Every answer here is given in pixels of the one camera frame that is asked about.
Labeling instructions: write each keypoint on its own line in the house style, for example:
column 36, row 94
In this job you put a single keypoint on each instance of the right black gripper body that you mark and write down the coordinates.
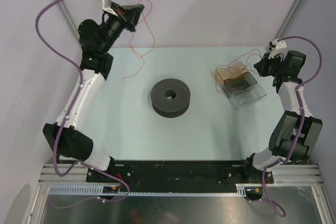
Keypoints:
column 272, row 67

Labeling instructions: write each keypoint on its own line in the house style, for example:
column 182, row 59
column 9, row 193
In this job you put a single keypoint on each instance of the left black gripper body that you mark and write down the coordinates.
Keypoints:
column 122, row 17

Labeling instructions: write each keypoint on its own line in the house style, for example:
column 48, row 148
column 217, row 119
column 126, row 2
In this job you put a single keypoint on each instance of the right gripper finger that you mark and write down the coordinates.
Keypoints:
column 260, row 68
column 266, row 56

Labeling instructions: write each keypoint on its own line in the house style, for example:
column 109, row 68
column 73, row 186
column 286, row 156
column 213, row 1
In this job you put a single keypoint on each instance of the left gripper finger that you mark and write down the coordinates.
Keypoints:
column 132, row 7
column 134, row 14

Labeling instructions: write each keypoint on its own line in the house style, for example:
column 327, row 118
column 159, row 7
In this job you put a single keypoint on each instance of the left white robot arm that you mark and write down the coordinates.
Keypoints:
column 65, row 137

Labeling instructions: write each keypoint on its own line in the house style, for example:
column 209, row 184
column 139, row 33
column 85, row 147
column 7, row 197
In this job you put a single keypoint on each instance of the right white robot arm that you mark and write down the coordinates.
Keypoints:
column 297, row 131

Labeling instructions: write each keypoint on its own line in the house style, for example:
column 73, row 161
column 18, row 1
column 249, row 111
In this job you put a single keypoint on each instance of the clear plastic bin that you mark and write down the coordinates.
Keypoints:
column 243, row 91

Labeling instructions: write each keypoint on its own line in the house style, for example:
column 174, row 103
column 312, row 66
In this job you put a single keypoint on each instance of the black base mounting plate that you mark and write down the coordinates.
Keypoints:
column 181, row 177

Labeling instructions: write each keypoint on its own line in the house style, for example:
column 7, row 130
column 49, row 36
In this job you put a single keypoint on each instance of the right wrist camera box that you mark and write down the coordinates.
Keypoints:
column 277, row 48

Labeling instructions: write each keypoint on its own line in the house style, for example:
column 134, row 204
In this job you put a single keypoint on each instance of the right aluminium frame post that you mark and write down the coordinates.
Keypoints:
column 294, row 8

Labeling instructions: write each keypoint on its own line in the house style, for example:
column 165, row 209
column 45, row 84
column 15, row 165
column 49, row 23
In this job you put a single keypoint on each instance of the aluminium frame post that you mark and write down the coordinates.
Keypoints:
column 69, row 21
column 294, row 8

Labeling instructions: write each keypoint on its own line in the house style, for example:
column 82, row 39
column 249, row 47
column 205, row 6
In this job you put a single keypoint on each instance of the left aluminium frame post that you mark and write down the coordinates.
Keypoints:
column 69, row 21

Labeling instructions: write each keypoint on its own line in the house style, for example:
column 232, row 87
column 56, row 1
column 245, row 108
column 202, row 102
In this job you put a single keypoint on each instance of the black cable spool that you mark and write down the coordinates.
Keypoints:
column 170, row 98

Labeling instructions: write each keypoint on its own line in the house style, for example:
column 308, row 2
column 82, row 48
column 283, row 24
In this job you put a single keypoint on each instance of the grey slotted cable duct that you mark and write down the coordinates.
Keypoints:
column 100, row 190

